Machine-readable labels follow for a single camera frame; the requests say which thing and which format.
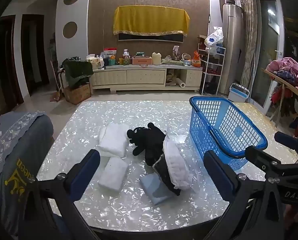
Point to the pink storage box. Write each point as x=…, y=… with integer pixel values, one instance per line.
x=142, y=60

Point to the white paper roll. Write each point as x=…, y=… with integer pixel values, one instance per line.
x=183, y=85

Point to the light blue cloth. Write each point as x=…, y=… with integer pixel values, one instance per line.
x=154, y=190

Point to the large white towel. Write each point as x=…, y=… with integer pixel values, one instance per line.
x=114, y=140

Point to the glass sliding door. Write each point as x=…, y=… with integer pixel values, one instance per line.
x=268, y=55

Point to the black dragon plush toy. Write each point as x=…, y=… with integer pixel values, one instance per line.
x=151, y=140

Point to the yellow television cover cloth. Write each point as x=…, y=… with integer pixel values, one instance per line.
x=151, y=20

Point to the pink clothes pile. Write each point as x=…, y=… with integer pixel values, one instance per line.
x=288, y=67

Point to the white blue storage bin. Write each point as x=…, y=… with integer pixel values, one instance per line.
x=238, y=93

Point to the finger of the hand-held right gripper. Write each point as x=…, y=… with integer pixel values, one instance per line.
x=258, y=155
x=286, y=138

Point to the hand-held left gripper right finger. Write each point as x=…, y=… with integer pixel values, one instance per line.
x=218, y=177

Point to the dark wooden door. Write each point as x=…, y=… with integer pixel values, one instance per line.
x=1, y=67
x=35, y=55

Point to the green tray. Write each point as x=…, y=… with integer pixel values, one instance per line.
x=172, y=62

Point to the broom with dustpan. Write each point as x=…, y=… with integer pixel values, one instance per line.
x=56, y=90

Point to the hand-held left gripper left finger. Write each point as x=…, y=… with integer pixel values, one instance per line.
x=86, y=172

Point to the standing air conditioner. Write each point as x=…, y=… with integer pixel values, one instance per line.
x=231, y=50

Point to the green flat box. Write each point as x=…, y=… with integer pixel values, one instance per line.
x=140, y=54

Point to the small white towel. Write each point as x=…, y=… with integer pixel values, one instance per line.
x=112, y=173

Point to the cardboard box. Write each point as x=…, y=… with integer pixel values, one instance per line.
x=77, y=93

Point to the white plastic bag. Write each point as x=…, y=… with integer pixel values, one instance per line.
x=213, y=37

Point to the dark green cloth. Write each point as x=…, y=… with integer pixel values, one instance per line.
x=77, y=71

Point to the cream television cabinet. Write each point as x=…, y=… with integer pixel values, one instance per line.
x=139, y=77

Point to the patterned curtain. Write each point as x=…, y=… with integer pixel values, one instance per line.
x=247, y=35

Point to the orange bag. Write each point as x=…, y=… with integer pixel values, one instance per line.
x=196, y=60

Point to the beige plastic jug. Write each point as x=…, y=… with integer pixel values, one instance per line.
x=157, y=58

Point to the blue plastic basket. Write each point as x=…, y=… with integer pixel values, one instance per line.
x=213, y=130

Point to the floral paper bag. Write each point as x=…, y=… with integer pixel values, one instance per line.
x=176, y=52

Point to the red white package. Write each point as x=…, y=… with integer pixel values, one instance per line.
x=110, y=52

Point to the bagged black white lace garment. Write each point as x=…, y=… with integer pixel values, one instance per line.
x=174, y=165

